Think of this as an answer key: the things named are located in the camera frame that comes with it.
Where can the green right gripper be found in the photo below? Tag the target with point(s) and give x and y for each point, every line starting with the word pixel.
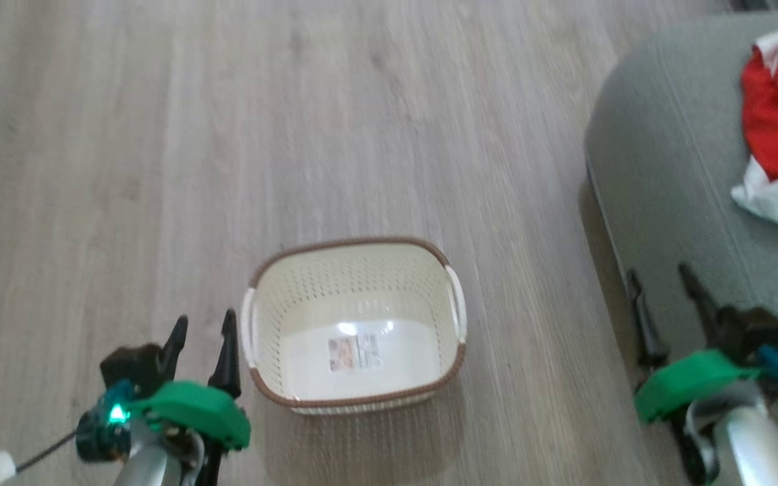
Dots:
pixel 693 378

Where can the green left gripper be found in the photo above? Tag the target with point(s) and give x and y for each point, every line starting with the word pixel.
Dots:
pixel 193 405

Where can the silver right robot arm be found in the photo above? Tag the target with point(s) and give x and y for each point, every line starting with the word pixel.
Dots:
pixel 760 445

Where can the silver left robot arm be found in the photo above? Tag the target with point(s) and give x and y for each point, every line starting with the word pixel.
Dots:
pixel 146 462

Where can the grey fabric sofa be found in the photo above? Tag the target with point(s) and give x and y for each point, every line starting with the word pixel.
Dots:
pixel 672 169

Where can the cream laundry basket brown rim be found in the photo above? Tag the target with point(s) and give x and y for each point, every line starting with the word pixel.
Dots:
pixel 355 283

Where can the dark grey furniture edge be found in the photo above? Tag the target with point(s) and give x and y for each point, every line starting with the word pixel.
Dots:
pixel 767 4

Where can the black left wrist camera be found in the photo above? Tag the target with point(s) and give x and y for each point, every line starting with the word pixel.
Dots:
pixel 132 364

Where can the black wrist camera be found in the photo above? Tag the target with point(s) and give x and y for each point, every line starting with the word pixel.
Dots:
pixel 757 331
pixel 132 364

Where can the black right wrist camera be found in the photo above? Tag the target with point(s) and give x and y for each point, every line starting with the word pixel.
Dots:
pixel 757 331

